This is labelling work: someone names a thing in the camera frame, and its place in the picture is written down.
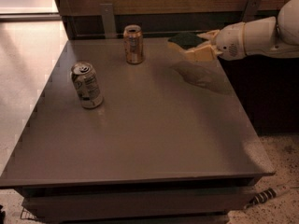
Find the left metal bracket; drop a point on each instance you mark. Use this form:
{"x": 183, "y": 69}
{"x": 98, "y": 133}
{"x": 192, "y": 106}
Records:
{"x": 108, "y": 20}

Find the green and yellow sponge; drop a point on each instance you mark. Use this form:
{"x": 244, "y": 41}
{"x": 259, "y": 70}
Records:
{"x": 186, "y": 40}

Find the right metal bracket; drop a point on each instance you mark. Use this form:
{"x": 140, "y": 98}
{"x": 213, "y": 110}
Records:
{"x": 250, "y": 10}

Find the grey drawer cabinet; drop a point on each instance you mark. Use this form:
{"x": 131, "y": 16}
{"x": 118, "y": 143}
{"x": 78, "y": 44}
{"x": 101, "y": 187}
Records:
{"x": 170, "y": 139}

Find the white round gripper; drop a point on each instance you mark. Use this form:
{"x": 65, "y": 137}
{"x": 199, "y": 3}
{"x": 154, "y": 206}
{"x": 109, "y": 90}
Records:
{"x": 229, "y": 43}

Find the orange soda can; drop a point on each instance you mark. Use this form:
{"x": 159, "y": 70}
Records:
{"x": 133, "y": 44}

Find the white green soda can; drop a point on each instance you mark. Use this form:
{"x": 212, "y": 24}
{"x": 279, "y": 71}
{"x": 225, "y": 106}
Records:
{"x": 85, "y": 83}

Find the metal bracket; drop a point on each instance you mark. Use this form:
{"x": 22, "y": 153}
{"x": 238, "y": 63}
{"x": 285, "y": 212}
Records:
{"x": 108, "y": 20}
{"x": 250, "y": 10}

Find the black white striped tool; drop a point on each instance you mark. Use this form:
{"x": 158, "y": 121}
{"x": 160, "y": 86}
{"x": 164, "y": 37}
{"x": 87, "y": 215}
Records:
{"x": 268, "y": 194}

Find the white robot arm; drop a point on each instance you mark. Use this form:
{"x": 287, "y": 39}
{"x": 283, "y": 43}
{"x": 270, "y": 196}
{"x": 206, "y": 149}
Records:
{"x": 274, "y": 37}

